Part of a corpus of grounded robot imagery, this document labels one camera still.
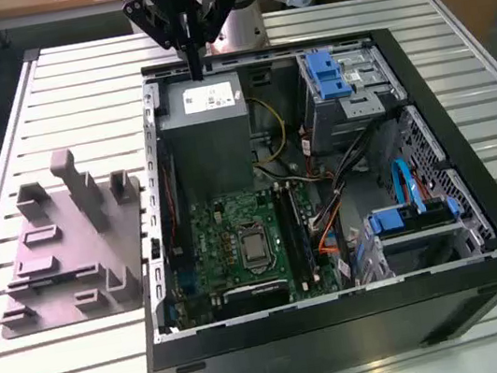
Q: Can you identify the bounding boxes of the green motherboard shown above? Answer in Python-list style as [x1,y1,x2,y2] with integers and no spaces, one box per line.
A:
[150,172,358,332]

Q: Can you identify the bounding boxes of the silver CPU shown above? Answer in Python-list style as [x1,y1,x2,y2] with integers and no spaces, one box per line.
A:
[239,233,268,264]

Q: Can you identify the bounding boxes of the black RAM slot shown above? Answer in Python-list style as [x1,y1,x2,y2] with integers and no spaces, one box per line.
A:
[271,179,309,293]

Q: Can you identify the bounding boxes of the CPU socket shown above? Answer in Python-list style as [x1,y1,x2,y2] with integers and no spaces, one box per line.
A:
[232,218,278,280]

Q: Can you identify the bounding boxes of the yellow wire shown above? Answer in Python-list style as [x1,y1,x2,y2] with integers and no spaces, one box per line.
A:
[246,93,292,165]

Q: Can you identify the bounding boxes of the grey parts rack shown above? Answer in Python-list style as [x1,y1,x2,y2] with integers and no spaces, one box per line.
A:
[0,136,163,341]

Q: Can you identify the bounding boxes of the blue drive bay latch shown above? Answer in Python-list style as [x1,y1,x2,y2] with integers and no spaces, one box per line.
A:
[305,47,353,105]

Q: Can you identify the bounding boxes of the black graphics card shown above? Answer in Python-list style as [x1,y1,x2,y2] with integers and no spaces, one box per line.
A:
[206,274,296,321]

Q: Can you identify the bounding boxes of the black PC case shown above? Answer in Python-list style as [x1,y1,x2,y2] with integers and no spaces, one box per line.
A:
[98,8,497,373]

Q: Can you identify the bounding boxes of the hard disk in blue carrier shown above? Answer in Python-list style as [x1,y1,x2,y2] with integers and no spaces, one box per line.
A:
[363,194,463,240]

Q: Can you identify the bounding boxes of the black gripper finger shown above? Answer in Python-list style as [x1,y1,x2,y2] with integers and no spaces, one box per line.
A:
[120,0,199,92]
[184,0,249,82]

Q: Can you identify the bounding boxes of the silver disk bay frame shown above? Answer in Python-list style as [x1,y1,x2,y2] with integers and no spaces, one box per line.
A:
[346,198,497,287]

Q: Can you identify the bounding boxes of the silver drive cage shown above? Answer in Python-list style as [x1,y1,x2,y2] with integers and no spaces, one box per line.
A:
[293,37,416,159]

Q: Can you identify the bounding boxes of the blue flat data cable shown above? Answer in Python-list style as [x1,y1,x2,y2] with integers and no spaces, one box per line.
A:
[388,153,429,219]

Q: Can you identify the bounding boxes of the orange wire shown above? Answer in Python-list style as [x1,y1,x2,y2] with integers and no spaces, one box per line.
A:
[311,202,349,257]

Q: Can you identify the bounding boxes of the grey power supply unit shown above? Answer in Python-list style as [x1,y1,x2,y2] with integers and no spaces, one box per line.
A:
[150,69,263,205]

